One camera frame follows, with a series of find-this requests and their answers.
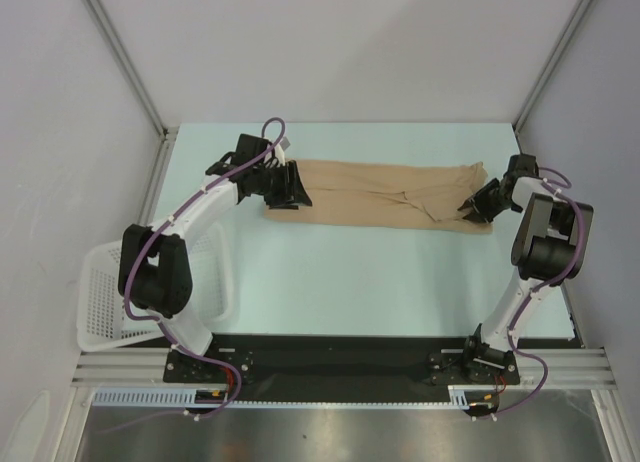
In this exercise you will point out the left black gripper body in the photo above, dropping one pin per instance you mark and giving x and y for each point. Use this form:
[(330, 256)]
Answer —
[(273, 184)]

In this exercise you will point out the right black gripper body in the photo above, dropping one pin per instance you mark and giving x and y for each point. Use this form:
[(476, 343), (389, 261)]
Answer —
[(490, 197)]

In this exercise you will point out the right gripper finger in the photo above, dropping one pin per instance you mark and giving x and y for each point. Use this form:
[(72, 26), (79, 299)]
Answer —
[(477, 218), (471, 204)]

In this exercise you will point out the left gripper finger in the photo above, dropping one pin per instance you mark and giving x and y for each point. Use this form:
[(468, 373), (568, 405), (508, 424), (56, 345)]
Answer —
[(283, 207), (296, 193)]

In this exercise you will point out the beige t shirt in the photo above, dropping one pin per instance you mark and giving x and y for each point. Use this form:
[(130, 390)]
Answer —
[(390, 196)]

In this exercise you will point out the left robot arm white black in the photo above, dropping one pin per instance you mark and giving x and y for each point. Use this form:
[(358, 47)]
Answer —
[(155, 277)]

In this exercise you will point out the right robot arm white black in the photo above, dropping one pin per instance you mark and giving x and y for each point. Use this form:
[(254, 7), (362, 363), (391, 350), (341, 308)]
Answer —
[(548, 248)]

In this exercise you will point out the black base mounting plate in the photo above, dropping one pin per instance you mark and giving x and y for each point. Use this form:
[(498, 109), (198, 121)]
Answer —
[(260, 359)]

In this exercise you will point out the white perforated plastic basket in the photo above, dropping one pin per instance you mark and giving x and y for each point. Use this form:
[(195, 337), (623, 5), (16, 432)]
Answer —
[(102, 323)]

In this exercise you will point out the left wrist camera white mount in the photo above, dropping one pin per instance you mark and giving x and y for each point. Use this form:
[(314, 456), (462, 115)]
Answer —
[(282, 149)]

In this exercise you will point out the aluminium front rail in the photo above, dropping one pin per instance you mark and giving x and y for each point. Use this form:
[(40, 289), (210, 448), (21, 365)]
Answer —
[(572, 369)]

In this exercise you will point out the left aluminium frame post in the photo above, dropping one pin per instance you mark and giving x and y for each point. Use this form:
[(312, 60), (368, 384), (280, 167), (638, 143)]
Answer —
[(112, 39)]

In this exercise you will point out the aluminium frame post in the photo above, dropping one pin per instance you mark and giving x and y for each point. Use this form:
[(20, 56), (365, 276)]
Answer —
[(112, 39), (559, 50)]

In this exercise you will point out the right aluminium frame post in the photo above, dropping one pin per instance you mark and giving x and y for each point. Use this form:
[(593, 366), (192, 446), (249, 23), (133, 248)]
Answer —
[(559, 50)]

